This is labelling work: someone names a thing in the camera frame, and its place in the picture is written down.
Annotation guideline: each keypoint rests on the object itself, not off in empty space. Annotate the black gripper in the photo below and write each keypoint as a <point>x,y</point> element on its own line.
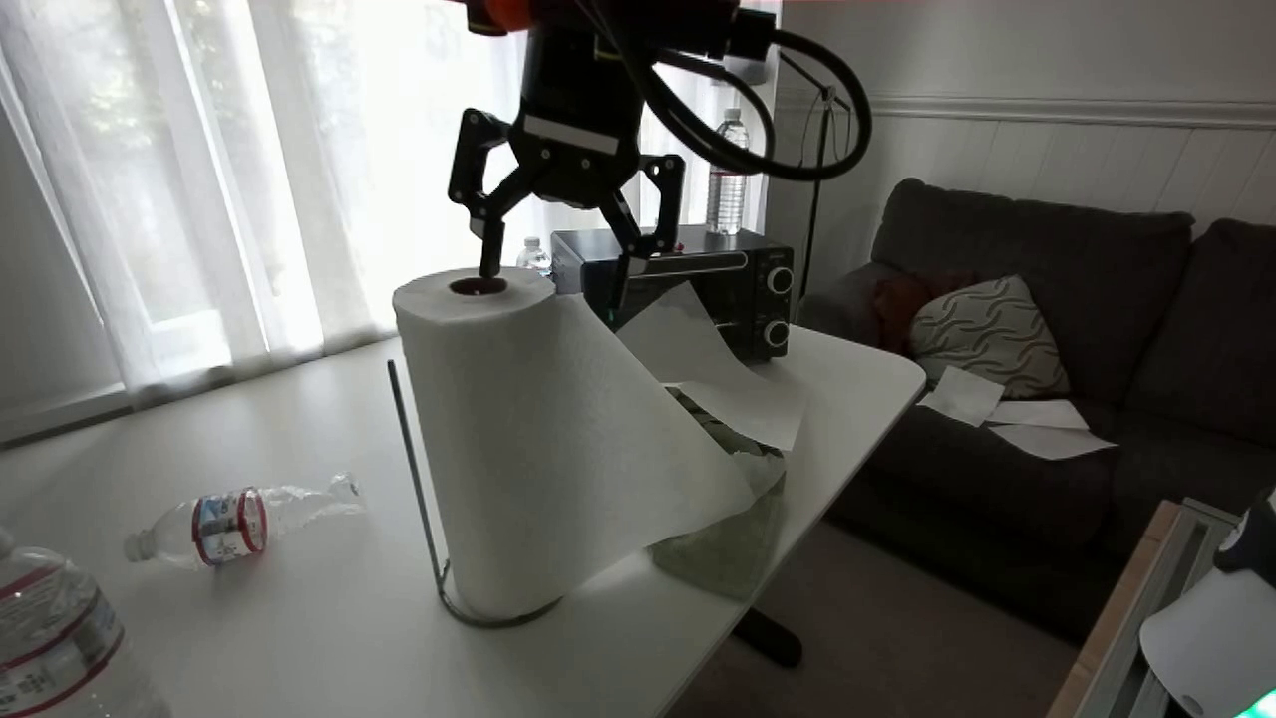
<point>578,113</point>

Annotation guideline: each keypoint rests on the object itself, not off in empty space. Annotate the white paper towel roll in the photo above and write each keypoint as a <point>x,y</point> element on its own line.
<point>550,443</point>

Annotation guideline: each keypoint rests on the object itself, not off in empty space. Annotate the small water bottle behind oven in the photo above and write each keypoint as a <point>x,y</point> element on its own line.
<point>535,258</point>

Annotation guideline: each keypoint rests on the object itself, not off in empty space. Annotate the upright clear water bottle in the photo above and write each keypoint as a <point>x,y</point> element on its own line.
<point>722,186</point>

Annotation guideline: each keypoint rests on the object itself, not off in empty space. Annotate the black toaster oven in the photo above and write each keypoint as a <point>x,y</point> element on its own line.
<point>740,275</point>

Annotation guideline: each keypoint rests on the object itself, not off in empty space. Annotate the dark red cushion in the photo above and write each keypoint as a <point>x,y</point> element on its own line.
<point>896,309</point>

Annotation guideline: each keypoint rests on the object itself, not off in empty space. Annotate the white sheer curtain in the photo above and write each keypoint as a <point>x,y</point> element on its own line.
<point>248,180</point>

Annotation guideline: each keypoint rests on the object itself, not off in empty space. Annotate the patterned beige cushion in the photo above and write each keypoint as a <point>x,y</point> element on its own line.
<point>999,333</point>

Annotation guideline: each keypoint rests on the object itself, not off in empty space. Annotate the black table leg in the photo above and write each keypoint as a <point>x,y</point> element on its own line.
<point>772,638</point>

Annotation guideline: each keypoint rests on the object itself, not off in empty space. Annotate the lying clear water bottle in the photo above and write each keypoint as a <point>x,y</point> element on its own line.
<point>235,525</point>

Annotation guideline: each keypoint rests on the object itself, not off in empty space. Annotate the white papers on sofa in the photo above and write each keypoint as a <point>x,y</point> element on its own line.
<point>1041,428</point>

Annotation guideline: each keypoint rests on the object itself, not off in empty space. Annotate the dark grey sofa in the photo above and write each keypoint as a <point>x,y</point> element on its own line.
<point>1151,330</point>

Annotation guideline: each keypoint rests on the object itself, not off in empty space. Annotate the near water bottle red label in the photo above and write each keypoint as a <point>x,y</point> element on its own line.
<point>62,642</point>

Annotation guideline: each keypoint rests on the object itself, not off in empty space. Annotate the wire paper towel holder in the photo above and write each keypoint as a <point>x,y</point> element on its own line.
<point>438,567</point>

